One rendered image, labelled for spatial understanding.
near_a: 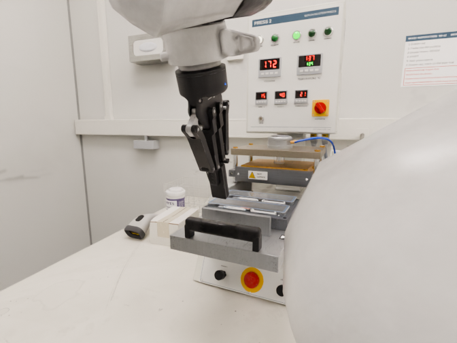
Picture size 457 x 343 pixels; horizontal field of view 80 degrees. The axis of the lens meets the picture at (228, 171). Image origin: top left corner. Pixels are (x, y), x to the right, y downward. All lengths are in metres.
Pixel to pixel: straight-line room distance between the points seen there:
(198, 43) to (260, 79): 0.69
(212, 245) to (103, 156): 1.61
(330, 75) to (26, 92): 1.63
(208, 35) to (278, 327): 0.59
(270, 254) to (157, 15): 0.38
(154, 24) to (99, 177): 1.88
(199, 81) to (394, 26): 1.21
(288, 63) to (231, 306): 0.79
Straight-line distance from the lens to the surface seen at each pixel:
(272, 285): 0.74
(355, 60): 1.46
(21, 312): 0.87
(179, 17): 0.28
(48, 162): 2.04
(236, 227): 0.49
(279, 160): 0.88
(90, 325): 0.75
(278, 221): 0.58
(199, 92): 0.40
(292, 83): 1.03
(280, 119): 1.02
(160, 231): 1.03
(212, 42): 0.39
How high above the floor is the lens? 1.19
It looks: 10 degrees down
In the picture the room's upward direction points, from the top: straight up
